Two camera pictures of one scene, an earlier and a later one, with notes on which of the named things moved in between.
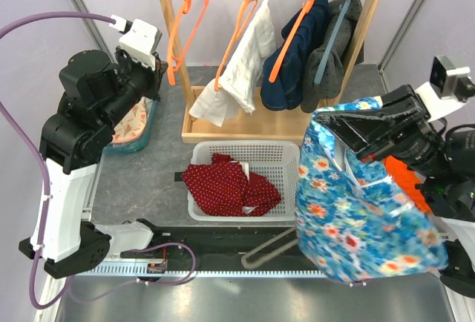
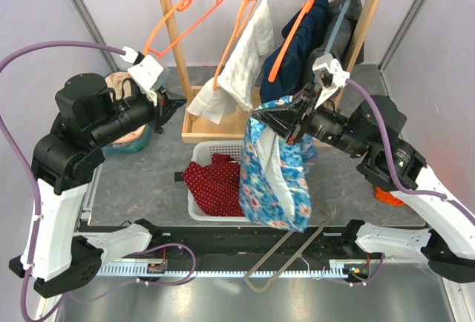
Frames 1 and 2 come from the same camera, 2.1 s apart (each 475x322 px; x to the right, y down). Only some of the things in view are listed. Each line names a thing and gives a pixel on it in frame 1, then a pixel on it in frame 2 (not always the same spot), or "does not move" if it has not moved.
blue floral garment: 354,224 -> 274,187
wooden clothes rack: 264,125 does not move
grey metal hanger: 245,263 -> 266,288
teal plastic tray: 137,144 does not move
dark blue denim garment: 286,92 does not move
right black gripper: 399,115 -> 288,116
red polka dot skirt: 227,186 does not move
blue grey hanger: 344,10 does not move
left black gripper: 154,75 -> 168,103
